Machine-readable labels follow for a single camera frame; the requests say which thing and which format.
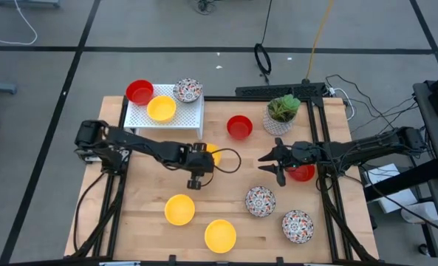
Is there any black floor cable bundle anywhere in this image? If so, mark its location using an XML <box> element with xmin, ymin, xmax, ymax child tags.
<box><xmin>195</xmin><ymin>0</ymin><xmax>215</xmax><ymax>16</ymax></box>

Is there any yellow hanging cable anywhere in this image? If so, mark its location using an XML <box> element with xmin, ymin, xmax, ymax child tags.
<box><xmin>305</xmin><ymin>0</ymin><xmax>334</xmax><ymax>83</ymax></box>

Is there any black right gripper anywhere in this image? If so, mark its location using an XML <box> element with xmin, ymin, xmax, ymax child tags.
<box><xmin>258</xmin><ymin>137</ymin><xmax>320</xmax><ymax>188</ymax></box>

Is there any black perforated metal panel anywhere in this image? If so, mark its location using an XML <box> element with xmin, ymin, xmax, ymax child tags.
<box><xmin>235</xmin><ymin>82</ymin><xmax>329</xmax><ymax>98</ymax></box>

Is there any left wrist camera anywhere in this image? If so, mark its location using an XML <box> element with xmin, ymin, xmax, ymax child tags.
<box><xmin>186</xmin><ymin>177</ymin><xmax>204</xmax><ymax>191</ymax></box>

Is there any floral patterned mini bowl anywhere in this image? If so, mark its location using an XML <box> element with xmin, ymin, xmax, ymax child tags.
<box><xmin>244</xmin><ymin>185</ymin><xmax>277</xmax><ymax>218</ymax></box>
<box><xmin>281</xmin><ymin>209</ymin><xmax>315</xmax><ymax>245</ymax></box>
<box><xmin>173</xmin><ymin>77</ymin><xmax>204</xmax><ymax>103</ymax></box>

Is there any green succulent plant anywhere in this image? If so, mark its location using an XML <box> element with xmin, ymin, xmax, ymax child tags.
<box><xmin>267</xmin><ymin>94</ymin><xmax>302</xmax><ymax>123</ymax></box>

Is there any black hanging cable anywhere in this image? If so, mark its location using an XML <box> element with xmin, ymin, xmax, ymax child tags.
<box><xmin>253</xmin><ymin>0</ymin><xmax>275</xmax><ymax>85</ymax></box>

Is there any black aluminium table frame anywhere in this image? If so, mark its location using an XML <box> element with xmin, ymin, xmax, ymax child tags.
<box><xmin>69</xmin><ymin>95</ymin><xmax>380</xmax><ymax>265</ymax></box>

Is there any white floor cable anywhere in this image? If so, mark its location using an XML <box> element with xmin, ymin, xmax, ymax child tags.
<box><xmin>0</xmin><ymin>0</ymin><xmax>38</xmax><ymax>46</ymax></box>

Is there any white power cable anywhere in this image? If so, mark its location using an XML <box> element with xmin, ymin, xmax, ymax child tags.
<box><xmin>329</xmin><ymin>86</ymin><xmax>355</xmax><ymax>121</ymax></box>

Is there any white perforated metal shelf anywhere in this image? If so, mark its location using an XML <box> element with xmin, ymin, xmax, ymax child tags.
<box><xmin>123</xmin><ymin>83</ymin><xmax>205</xmax><ymax>140</ymax></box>

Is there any red mini bowl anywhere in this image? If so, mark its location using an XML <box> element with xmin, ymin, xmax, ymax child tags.
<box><xmin>125</xmin><ymin>79</ymin><xmax>155</xmax><ymax>106</ymax></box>
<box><xmin>287</xmin><ymin>164</ymin><xmax>316</xmax><ymax>183</ymax></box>
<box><xmin>226</xmin><ymin>115</ymin><xmax>254</xmax><ymax>141</ymax></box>

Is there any white triangle-patterned plant pot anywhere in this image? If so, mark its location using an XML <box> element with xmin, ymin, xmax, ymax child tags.
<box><xmin>262</xmin><ymin>106</ymin><xmax>297</xmax><ymax>137</ymax></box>

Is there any black left wrist camera cable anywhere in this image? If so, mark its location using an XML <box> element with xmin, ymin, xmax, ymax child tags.
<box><xmin>203</xmin><ymin>147</ymin><xmax>243</xmax><ymax>185</ymax></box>

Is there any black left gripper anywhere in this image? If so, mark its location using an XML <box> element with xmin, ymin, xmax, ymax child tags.
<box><xmin>183</xmin><ymin>142</ymin><xmax>216</xmax><ymax>177</ymax></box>

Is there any black cable tangle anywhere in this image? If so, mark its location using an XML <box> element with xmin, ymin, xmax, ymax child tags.
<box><xmin>325</xmin><ymin>73</ymin><xmax>426</xmax><ymax>134</ymax></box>

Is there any white paper sheet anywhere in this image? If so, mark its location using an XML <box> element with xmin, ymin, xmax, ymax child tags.
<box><xmin>365</xmin><ymin>162</ymin><xmax>420</xmax><ymax>215</ymax></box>

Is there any yellow mini bowl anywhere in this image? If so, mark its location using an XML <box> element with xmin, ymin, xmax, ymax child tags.
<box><xmin>146</xmin><ymin>95</ymin><xmax>177</xmax><ymax>123</ymax></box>
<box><xmin>204</xmin><ymin>219</ymin><xmax>238</xmax><ymax>255</ymax></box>
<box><xmin>164</xmin><ymin>194</ymin><xmax>196</xmax><ymax>227</ymax></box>
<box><xmin>205</xmin><ymin>143</ymin><xmax>223</xmax><ymax>166</ymax></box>

